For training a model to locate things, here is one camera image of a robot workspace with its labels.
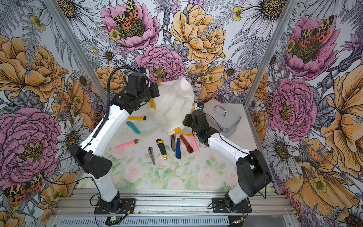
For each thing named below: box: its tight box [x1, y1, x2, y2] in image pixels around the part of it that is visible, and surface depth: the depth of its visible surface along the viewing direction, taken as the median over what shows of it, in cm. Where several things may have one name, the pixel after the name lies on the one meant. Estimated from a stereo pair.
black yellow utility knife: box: [155, 138, 168, 160], surface depth 98 cm
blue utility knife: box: [175, 138, 182, 160], surface depth 96 cm
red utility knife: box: [179, 134, 194, 154], surface depth 99 cm
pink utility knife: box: [189, 135, 200, 154], surface depth 99 cm
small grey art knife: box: [147, 146, 156, 166], surface depth 93 cm
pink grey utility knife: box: [114, 139, 139, 150], surface depth 101 cm
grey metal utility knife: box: [170, 133, 176, 152], surface depth 101 cm
